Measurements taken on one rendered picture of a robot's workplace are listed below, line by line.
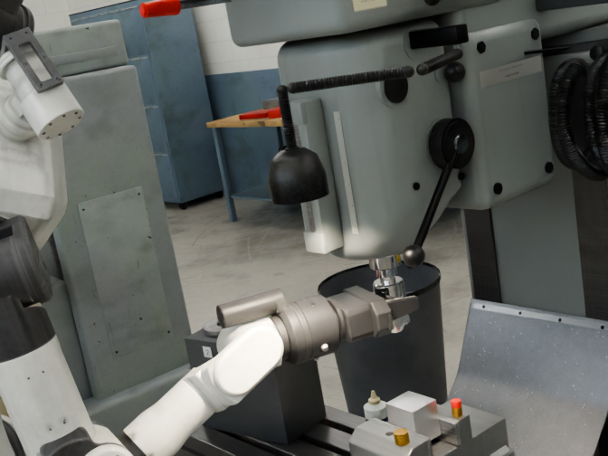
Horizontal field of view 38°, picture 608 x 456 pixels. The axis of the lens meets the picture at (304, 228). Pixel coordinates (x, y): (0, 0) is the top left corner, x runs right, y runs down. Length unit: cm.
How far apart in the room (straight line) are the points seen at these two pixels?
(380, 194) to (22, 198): 47
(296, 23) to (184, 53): 750
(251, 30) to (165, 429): 55
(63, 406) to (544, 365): 86
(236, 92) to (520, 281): 707
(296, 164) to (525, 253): 69
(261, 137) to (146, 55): 130
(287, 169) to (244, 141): 761
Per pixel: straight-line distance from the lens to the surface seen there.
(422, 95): 124
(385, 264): 132
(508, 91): 135
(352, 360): 336
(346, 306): 130
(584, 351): 162
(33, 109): 118
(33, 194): 122
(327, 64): 120
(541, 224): 162
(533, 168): 141
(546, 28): 145
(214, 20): 871
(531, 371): 167
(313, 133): 120
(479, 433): 146
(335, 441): 164
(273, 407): 164
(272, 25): 121
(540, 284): 166
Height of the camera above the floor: 167
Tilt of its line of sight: 14 degrees down
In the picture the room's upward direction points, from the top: 10 degrees counter-clockwise
